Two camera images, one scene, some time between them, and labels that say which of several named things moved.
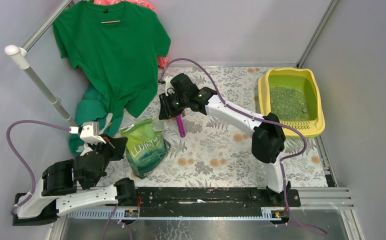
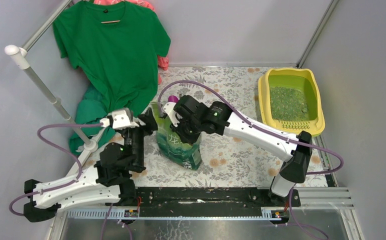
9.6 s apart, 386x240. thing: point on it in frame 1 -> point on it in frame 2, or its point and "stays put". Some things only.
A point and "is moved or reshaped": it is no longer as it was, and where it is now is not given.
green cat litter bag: [147, 150] is moved or reshaped
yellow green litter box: [290, 95] stays put
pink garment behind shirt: [162, 61] stays put
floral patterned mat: [217, 153] stays put
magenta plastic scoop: [181, 125] is moved or reshaped
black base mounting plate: [211, 201] stays put
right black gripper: [166, 111] -> [191, 139]
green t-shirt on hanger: [116, 46] stays put
